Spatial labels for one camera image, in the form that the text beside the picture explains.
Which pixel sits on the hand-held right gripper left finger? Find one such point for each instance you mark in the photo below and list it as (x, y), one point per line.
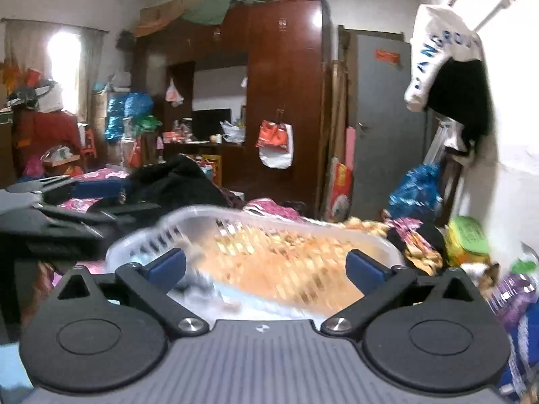
(167, 266)

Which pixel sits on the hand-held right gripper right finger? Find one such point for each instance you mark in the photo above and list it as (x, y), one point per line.
(363, 270)

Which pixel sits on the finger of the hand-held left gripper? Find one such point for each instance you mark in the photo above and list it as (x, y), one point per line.
(99, 188)
(109, 212)

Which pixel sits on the white plastic basket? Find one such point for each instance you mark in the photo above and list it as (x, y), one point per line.
(269, 256)

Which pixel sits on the black cloth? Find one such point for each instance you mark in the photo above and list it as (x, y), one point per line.
(177, 183)

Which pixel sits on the red cloth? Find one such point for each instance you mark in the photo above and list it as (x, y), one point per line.
(44, 132)

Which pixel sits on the blue shiny plastic bags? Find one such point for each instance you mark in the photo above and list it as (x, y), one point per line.
(126, 113)

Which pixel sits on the printed orange sack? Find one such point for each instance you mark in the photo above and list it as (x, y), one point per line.
(340, 191)

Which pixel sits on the blue crinkled plastic bag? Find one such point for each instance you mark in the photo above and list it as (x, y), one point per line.
(414, 191)

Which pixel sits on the pink floral blanket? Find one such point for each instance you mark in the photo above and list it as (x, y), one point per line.
(273, 209)

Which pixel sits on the green lidded container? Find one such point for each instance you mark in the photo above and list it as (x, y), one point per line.
(467, 237)

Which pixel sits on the pink hanging plastic bag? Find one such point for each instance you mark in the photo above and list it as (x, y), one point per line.
(174, 92)

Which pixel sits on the pale window curtain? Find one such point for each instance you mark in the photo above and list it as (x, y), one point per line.
(90, 63)

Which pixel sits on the black television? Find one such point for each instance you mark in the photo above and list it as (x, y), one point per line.
(212, 123)

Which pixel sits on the grey door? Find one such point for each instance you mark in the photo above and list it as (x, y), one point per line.
(381, 134)

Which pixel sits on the white plastic bag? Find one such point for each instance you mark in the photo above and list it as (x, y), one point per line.
(233, 131)

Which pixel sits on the purple packet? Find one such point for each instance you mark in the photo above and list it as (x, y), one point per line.
(513, 294)

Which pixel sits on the orange and white hanging bag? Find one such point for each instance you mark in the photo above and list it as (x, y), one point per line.
(276, 143)

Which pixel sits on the cardboard box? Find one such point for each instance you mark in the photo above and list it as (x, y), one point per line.
(162, 12)

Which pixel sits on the black hanging garment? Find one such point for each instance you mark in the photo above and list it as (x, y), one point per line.
(461, 101)

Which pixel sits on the brown wooden wardrobe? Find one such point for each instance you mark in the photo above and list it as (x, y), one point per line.
(278, 88)

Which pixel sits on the green cloth bundle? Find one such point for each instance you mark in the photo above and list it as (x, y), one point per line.
(208, 10)

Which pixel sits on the orange door sticker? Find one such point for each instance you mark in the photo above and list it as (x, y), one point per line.
(386, 56)

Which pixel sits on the white hanging bag blue print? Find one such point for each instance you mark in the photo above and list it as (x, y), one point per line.
(438, 50)

